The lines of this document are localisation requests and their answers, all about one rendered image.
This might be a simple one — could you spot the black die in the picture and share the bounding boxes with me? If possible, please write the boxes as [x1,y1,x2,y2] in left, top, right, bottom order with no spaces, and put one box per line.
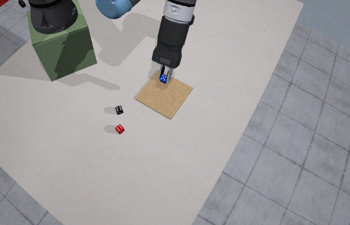
[115,105,123,115]

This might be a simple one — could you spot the blue die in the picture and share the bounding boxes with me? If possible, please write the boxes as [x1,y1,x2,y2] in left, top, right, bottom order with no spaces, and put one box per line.
[160,74,167,84]

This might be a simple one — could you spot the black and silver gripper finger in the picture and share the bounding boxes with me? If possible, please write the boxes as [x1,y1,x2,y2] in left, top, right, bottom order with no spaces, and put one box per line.
[157,63,165,79]
[166,67,173,82]

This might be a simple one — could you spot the tan square mat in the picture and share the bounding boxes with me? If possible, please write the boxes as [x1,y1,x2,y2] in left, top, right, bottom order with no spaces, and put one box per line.
[135,70,193,120]

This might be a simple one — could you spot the red die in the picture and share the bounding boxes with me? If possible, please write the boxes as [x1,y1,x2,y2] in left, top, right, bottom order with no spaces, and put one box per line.
[115,124,125,134]

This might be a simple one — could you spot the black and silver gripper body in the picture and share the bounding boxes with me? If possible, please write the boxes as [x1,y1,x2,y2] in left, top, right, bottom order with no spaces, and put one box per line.
[152,0,195,68]

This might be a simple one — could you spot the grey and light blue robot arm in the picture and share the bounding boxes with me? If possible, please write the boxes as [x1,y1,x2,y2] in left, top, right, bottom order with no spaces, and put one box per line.
[28,0,197,34]

